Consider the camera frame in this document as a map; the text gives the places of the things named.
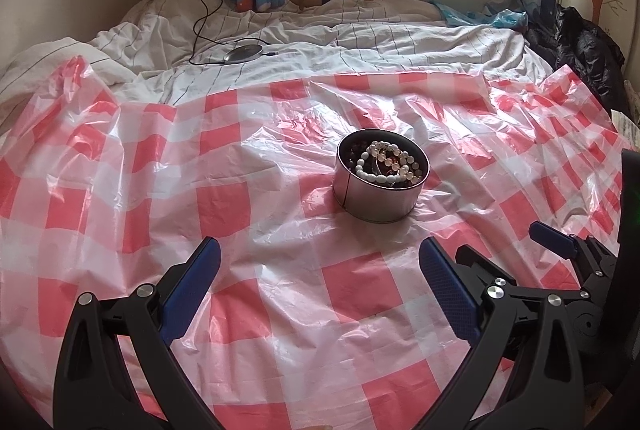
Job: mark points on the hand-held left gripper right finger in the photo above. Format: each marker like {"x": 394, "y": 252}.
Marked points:
{"x": 450, "y": 290}

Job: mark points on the white paper sheet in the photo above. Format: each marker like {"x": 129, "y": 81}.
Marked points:
{"x": 625, "y": 127}

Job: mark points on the white striped duvet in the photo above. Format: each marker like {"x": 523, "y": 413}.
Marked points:
{"x": 400, "y": 44}

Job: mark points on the round metal tin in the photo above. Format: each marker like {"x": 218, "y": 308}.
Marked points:
{"x": 375, "y": 202}

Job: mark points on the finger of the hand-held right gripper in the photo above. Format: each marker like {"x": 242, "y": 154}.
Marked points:
{"x": 631, "y": 200}
{"x": 550, "y": 241}

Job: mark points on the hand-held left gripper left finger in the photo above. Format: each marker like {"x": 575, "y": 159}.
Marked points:
{"x": 192, "y": 290}

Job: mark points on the pink checked plastic sheet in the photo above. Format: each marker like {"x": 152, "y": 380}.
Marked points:
{"x": 280, "y": 260}

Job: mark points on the black puffer jacket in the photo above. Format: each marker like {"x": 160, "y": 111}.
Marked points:
{"x": 585, "y": 44}

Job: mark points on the round grey charging disc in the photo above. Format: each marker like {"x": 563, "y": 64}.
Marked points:
{"x": 243, "y": 53}

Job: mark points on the blue plastic bag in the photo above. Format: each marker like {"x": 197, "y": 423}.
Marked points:
{"x": 505, "y": 18}

